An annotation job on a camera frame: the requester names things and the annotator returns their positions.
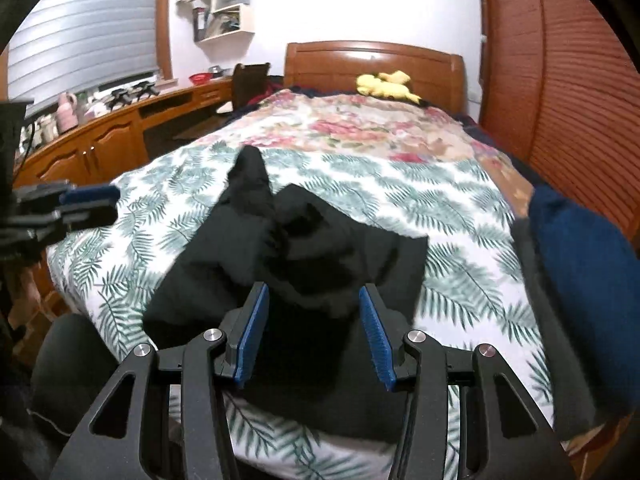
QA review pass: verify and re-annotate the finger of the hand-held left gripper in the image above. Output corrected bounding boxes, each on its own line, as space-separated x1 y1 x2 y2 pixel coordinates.
61 203 119 232
59 184 121 207

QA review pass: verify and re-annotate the leaf print bed sheet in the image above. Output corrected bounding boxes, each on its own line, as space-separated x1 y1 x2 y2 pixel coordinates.
47 139 557 480

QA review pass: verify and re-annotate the black coat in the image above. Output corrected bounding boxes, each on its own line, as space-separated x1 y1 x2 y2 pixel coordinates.
142 145 431 443

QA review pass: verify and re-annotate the floral blanket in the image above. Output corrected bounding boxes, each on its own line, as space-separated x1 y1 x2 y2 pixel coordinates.
232 88 532 211

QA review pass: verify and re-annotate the yellow plush toy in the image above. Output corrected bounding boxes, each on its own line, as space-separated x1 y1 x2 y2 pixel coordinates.
355 70 422 106

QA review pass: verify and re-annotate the pink jug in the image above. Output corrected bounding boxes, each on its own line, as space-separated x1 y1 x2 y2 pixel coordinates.
57 91 79 129

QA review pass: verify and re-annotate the white window blind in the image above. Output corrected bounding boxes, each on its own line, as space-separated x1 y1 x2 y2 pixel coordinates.
7 0 162 107

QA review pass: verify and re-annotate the wooden louvred wardrobe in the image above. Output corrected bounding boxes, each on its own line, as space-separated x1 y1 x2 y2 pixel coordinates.
479 0 640 252

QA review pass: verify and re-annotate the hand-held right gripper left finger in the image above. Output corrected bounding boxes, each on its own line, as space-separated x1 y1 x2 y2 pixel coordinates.
50 281 271 480

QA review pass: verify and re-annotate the black padded seat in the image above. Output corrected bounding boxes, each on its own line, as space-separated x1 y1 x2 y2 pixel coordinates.
29 312 122 438

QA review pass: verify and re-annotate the dark wooden chair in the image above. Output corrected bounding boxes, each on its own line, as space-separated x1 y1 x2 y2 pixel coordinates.
232 62 272 111

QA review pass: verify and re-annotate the wooden cabinet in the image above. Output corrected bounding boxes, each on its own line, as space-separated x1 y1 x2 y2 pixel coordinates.
10 77 236 311

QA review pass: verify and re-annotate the dark blue folded cloth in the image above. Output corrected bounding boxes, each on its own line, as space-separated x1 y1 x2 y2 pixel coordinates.
529 187 640 412

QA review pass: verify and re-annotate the white wall shelf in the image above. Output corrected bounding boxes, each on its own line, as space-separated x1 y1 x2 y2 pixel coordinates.
174 0 257 44

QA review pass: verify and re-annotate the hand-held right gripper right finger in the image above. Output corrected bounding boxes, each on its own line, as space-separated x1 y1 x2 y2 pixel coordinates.
359 282 576 480

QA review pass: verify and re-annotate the wooden bed headboard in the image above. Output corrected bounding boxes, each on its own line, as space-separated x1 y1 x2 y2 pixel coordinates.
283 40 469 114

